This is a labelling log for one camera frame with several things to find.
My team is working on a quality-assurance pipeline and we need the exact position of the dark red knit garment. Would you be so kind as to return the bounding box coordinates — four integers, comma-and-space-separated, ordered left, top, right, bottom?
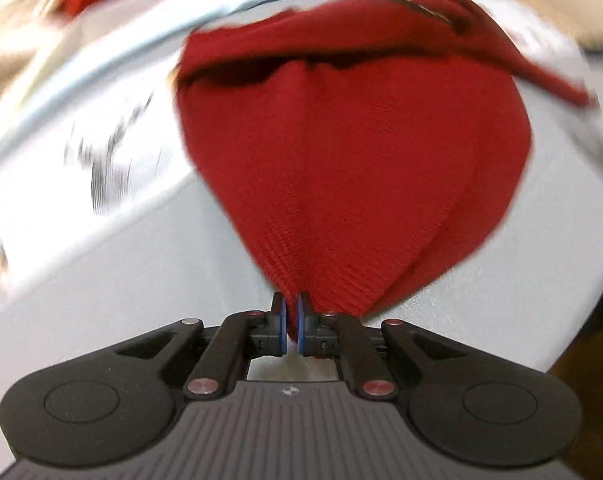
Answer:
175, 0, 597, 330

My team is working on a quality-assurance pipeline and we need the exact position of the grey printed bed sheet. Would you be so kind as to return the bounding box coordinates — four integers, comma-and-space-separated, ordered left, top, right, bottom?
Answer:
0, 0, 603, 473

